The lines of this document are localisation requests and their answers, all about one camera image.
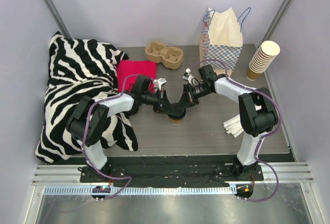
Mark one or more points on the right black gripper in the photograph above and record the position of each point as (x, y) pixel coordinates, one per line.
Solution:
(187, 94)

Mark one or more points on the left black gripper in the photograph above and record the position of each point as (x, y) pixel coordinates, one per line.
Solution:
(160, 100)

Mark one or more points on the black plastic cup lid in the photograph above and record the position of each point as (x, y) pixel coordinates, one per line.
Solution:
(177, 114)

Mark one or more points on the brown paper coffee cup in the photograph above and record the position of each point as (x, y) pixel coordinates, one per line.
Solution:
(176, 120)

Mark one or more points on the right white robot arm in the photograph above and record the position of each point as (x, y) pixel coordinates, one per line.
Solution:
(257, 110)

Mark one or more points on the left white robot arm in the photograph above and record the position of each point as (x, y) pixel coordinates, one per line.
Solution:
(88, 121)

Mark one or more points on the checkered paper takeout bag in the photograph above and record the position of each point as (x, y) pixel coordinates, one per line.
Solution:
(221, 41)

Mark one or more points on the stack of black lids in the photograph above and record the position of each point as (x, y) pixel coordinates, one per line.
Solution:
(133, 111)

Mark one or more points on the cardboard cup carrier tray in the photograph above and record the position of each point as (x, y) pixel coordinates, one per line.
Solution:
(170, 56)

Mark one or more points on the pink folded cloth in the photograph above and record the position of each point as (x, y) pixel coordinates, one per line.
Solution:
(127, 68)

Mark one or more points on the white wrapped straws pile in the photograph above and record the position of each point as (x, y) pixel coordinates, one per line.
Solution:
(233, 126)

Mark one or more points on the stack of paper cups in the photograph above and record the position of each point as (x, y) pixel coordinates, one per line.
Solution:
(264, 55)

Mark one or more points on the zebra print pillow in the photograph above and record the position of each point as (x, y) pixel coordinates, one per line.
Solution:
(76, 68)

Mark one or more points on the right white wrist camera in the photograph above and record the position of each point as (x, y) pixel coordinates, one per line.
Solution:
(187, 76)

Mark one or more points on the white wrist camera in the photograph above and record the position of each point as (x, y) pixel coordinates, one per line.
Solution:
(187, 76)
(159, 83)

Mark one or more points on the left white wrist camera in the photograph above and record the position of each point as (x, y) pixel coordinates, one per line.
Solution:
(159, 83)

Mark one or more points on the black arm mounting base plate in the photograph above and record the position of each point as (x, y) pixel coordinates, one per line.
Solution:
(169, 172)

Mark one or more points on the white slotted cable duct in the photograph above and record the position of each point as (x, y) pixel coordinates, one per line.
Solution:
(102, 190)

